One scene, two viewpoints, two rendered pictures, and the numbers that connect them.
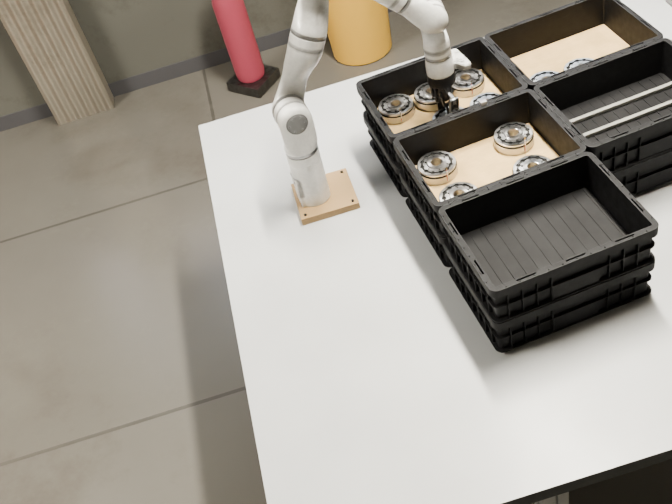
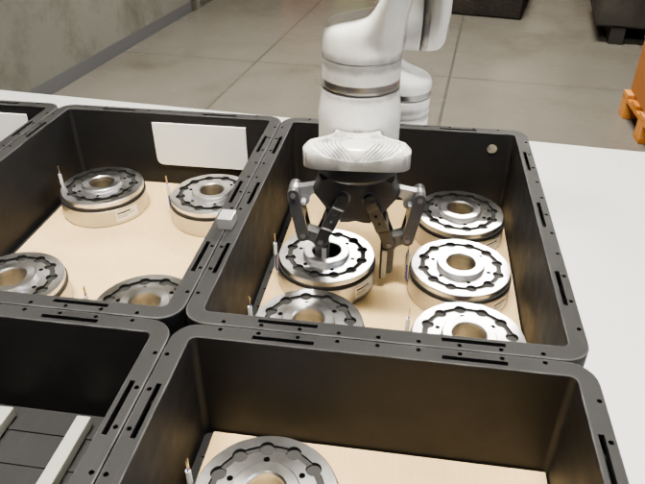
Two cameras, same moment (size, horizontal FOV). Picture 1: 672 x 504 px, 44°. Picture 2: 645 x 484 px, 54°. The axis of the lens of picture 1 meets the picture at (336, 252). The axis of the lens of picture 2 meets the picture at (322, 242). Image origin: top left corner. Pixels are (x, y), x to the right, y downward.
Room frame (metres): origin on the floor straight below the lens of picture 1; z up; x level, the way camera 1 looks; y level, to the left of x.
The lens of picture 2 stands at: (1.96, -0.94, 1.24)
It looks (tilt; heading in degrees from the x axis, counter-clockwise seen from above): 34 degrees down; 105
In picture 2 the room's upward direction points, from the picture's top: straight up
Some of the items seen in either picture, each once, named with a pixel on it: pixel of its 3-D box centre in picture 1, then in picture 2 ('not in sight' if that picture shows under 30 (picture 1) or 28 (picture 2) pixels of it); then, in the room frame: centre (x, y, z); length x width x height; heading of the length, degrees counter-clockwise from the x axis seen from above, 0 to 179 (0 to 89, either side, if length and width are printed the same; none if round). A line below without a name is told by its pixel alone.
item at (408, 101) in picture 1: (395, 104); (459, 213); (1.95, -0.28, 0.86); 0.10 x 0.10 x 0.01
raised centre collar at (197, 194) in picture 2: (436, 162); (212, 191); (1.65, -0.32, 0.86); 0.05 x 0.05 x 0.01
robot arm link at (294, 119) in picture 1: (295, 128); (404, 44); (1.83, 0.01, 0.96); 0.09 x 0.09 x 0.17; 8
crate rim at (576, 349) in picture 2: (439, 88); (393, 213); (1.89, -0.40, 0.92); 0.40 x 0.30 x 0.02; 96
